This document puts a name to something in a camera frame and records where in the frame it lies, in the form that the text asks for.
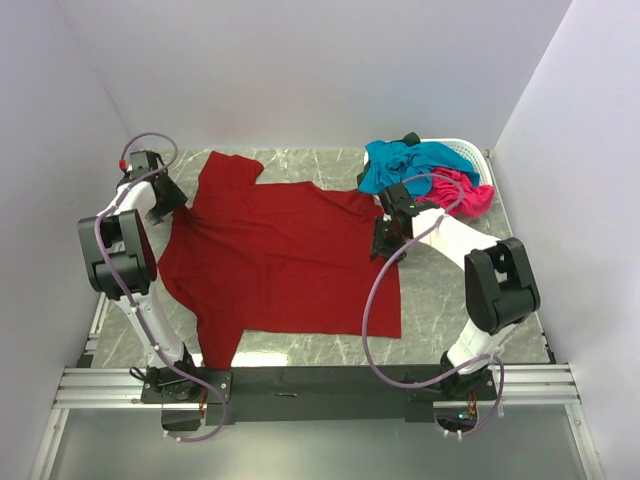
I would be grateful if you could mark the pink t-shirt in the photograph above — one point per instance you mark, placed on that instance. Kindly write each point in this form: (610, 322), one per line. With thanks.
(455, 191)

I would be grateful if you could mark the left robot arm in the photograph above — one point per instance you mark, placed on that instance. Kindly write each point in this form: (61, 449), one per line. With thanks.
(120, 263)

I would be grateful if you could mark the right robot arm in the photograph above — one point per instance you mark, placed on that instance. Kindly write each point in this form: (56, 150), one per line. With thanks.
(500, 287)

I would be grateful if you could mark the dark green garment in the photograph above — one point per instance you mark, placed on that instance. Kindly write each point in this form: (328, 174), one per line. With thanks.
(411, 139)

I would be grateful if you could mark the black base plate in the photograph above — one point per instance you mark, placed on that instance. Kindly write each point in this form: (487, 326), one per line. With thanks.
(269, 394)

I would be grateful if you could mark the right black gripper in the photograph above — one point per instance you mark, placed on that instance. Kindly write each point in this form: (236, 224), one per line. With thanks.
(377, 245)

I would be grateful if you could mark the blue t-shirt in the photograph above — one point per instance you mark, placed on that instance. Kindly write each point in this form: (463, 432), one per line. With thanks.
(391, 163)

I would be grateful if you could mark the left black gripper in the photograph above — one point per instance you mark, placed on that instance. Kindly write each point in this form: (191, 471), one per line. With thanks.
(176, 198)

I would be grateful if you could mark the red t-shirt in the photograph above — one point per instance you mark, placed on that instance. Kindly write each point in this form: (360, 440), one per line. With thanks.
(279, 258)

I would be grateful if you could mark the white laundry basket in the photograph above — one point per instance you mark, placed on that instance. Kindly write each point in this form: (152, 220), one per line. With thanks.
(464, 148)

